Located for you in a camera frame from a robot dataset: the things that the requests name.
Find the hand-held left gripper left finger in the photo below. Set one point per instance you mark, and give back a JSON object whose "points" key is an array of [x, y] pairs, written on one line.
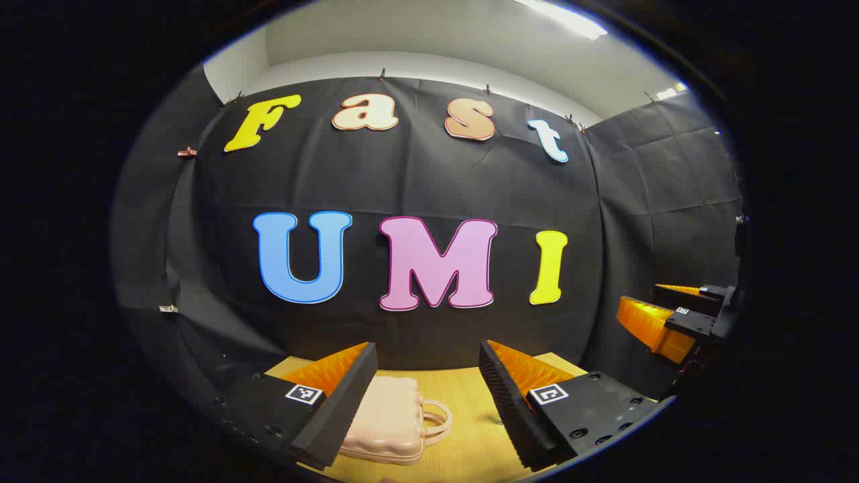
{"points": [[345, 402]]}

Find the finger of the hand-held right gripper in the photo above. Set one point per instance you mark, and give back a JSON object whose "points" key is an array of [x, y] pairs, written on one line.
{"points": [[698, 302], [654, 329]]}

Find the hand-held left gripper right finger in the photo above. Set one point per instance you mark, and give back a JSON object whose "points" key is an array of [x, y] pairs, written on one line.
{"points": [[510, 402]]}

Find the pink suitcase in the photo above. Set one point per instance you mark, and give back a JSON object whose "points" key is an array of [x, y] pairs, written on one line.
{"points": [[389, 416]]}

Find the small ceiling light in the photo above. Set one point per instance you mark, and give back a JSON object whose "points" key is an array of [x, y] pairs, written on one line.
{"points": [[671, 92]]}

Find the black backdrop cloth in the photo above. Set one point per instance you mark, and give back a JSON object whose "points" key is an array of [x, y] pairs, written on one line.
{"points": [[429, 181]]}

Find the copper clip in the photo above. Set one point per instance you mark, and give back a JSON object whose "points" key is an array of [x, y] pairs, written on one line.
{"points": [[186, 152]]}

